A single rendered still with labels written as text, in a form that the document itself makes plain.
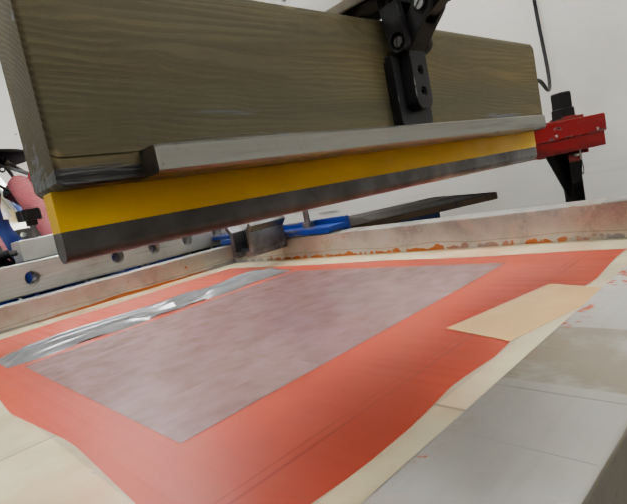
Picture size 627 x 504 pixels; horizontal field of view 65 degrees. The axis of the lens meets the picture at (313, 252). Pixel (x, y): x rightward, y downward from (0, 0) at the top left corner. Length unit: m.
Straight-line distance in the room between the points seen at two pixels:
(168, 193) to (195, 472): 0.11
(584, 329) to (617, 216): 0.35
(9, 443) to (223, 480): 0.16
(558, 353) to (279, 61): 0.17
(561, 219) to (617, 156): 1.79
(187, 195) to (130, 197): 0.02
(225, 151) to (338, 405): 0.13
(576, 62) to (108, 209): 2.26
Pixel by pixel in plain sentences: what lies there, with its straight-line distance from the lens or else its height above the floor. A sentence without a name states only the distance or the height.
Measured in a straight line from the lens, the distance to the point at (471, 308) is 0.36.
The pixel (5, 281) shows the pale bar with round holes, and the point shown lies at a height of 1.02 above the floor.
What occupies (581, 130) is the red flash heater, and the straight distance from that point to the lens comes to 1.61.
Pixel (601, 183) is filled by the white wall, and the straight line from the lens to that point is 2.36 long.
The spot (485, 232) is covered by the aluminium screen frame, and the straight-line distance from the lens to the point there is 0.59.
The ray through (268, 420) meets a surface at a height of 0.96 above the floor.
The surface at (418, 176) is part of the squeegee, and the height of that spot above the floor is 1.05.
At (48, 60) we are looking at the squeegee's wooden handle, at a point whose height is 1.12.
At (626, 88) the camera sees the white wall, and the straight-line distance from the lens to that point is 2.32.
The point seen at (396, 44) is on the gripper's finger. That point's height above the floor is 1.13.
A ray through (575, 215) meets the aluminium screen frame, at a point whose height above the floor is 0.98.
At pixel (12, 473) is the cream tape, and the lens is 0.29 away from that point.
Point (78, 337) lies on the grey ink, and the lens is 0.57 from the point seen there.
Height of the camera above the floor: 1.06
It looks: 7 degrees down
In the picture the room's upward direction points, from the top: 12 degrees counter-clockwise
